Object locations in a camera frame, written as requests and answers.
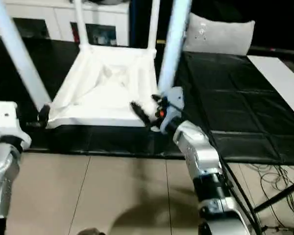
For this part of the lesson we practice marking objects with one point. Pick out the white plastic table leg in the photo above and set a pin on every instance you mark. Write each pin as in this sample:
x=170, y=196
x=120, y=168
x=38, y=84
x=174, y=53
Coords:
x=82, y=24
x=17, y=54
x=154, y=24
x=176, y=44

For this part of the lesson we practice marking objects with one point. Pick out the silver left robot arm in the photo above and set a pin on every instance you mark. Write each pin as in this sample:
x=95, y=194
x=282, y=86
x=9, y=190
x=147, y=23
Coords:
x=2, y=176

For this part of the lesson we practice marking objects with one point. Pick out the black work mat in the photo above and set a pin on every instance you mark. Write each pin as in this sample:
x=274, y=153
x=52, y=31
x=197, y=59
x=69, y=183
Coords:
x=235, y=98

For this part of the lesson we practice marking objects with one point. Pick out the red bottle behind glass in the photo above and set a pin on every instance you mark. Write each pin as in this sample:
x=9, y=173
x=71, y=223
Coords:
x=74, y=31

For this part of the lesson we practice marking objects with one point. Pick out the grey cushion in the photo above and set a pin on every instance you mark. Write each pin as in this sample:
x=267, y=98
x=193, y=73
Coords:
x=223, y=34

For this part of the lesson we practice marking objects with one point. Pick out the white glass-door cabinet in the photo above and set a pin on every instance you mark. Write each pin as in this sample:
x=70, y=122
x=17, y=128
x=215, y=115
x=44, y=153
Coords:
x=51, y=14

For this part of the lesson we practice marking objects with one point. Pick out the grey helmet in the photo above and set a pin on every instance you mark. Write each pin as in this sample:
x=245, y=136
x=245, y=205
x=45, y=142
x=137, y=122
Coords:
x=107, y=1

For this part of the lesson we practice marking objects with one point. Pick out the white flat board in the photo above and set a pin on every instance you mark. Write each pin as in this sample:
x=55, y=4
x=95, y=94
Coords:
x=279, y=78

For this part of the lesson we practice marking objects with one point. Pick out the dark low tv cabinet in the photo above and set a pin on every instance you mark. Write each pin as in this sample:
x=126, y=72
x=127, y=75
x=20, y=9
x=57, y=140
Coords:
x=284, y=55

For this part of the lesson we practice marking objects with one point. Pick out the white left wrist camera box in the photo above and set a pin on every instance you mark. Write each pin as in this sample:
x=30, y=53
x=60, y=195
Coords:
x=7, y=117

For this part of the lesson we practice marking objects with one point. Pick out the black metal frame bar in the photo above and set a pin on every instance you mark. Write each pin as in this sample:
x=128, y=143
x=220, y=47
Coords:
x=279, y=195

